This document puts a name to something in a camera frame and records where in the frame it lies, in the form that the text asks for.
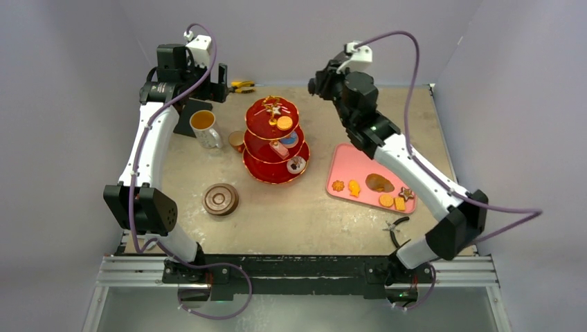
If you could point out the white mug with tea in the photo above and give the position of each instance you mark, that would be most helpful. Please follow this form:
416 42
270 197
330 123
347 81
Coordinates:
203 125

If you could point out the black square mat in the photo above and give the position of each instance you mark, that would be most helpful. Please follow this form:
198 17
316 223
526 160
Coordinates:
183 127

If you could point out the red three-tier cake stand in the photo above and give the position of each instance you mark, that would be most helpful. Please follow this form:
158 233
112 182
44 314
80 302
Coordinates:
258 158

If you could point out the brown star cookie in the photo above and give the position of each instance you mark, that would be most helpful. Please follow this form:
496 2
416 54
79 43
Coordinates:
406 193

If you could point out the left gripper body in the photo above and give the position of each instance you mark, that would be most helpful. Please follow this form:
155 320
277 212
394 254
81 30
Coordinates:
211 90

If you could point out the yellow black pliers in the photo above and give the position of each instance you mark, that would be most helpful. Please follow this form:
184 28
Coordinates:
243 87

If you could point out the blue frosted donut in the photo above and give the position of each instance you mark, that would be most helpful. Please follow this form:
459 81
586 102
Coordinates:
290 141

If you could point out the pink serving tray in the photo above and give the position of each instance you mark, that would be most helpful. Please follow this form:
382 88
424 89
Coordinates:
348 163

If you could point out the pink cake slice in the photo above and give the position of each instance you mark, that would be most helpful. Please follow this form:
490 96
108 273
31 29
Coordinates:
279 149

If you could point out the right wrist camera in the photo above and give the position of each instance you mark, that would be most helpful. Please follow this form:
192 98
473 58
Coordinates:
354 58

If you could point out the black base frame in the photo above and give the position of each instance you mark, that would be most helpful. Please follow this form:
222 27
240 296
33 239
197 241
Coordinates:
371 277

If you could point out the brown croissant pastry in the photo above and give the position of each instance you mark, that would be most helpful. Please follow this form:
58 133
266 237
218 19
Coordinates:
379 183

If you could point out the small brown cup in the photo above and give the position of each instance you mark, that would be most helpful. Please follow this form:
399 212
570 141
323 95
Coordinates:
236 141

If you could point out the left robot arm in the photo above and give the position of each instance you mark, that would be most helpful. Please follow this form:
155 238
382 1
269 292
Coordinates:
137 201

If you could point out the square cracker cookie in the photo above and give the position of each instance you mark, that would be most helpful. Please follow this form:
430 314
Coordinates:
399 203

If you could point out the black handled pliers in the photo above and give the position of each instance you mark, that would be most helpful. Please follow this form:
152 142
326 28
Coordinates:
392 229

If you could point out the orange flower cookie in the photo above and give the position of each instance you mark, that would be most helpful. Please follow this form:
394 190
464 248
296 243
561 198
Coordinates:
338 186

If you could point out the round orange cookie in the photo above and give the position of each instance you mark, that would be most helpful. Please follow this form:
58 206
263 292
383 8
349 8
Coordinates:
284 123

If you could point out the round cracker cookie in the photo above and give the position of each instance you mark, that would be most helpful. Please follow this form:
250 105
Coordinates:
386 200

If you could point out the orange fish cookie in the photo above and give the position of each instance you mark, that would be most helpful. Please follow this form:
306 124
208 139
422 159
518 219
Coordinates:
354 188

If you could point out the white star cookie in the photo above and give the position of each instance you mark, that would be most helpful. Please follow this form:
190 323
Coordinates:
274 110

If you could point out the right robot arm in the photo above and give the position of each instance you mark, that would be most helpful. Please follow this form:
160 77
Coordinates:
460 213

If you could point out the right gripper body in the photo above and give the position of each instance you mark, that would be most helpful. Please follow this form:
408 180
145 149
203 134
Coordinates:
322 80

